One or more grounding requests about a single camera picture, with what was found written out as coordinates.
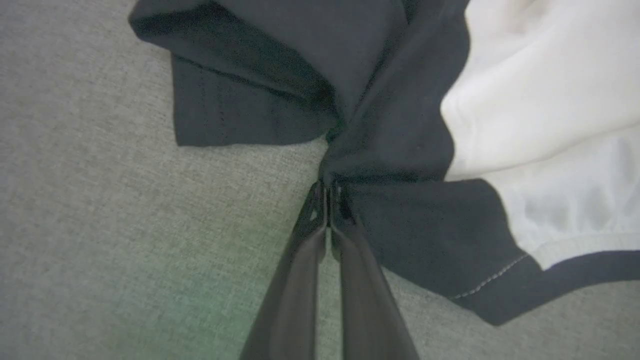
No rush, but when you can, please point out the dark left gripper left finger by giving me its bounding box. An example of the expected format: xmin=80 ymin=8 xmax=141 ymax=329
xmin=240 ymin=181 xmax=329 ymax=360

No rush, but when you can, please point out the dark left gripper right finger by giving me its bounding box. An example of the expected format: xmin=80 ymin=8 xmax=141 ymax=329
xmin=330 ymin=184 xmax=421 ymax=360

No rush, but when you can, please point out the white garment with black sleeves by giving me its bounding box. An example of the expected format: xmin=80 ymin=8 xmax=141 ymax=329
xmin=127 ymin=0 xmax=640 ymax=327

